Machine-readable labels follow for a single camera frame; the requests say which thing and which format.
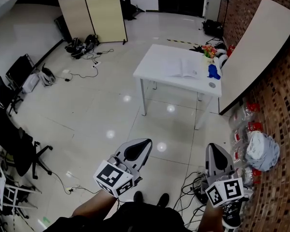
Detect person's shoe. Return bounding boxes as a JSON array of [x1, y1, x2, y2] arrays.
[[157, 192, 171, 208], [132, 190, 144, 204]]

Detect pack of clear plastic bottles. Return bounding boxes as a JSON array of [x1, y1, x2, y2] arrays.
[[229, 100, 262, 186]]

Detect white book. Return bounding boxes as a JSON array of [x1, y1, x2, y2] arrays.
[[159, 57, 205, 80]]

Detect black duffel bag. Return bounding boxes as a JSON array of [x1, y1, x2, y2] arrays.
[[201, 19, 225, 38]]

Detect black backpack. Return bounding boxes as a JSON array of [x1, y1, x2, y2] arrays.
[[83, 34, 100, 51], [64, 38, 85, 58]]

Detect person's right shoe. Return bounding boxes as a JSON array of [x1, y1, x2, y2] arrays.
[[157, 192, 171, 208]]

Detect white table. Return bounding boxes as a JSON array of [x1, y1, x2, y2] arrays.
[[132, 43, 223, 131]]

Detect person's right forearm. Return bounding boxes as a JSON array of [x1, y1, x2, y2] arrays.
[[196, 200, 224, 232]]

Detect blue cloth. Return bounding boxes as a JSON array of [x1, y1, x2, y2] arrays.
[[207, 63, 222, 80]]

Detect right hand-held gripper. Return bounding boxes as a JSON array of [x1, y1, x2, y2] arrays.
[[204, 143, 245, 208]]

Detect black office chair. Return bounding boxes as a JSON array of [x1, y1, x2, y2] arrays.
[[0, 75, 24, 117], [0, 107, 54, 180]]

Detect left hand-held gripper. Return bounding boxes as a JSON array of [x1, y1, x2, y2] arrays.
[[93, 138, 153, 199]]

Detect light blue plastic bag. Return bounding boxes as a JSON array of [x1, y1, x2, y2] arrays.
[[245, 130, 281, 173]]

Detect yellow black floor tape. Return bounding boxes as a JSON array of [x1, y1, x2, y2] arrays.
[[167, 38, 199, 46]]

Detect white black headset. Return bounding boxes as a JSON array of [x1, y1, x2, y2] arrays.
[[215, 47, 229, 58], [217, 56, 230, 69], [38, 64, 56, 87]]

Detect large white board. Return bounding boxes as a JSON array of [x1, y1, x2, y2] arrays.
[[218, 0, 290, 116]]

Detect black power cable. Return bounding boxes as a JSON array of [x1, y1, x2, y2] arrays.
[[70, 66, 99, 79]]

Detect orange flowers in pot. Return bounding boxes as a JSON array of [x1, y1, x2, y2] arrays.
[[201, 44, 218, 65]]

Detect person's left shoe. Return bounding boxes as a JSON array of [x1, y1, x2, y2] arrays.
[[132, 190, 144, 204]]

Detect person's clothing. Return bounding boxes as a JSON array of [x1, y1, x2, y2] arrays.
[[42, 200, 193, 232]]

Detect white plastic box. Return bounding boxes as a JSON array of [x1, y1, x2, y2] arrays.
[[22, 73, 41, 94]]

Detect beige folding partition screen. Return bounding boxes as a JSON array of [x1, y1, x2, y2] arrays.
[[57, 0, 129, 45]]

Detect tangle of black floor cables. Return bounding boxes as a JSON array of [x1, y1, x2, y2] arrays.
[[173, 169, 208, 229]]

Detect white metal rack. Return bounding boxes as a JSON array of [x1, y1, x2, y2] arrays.
[[0, 151, 43, 218]]

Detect person's left forearm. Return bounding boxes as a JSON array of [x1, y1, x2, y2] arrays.
[[72, 189, 119, 227]]

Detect black white sneaker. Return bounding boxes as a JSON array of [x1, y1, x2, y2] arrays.
[[221, 200, 243, 230]]

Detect black folding cart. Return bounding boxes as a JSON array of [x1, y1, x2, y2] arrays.
[[5, 54, 37, 89]]

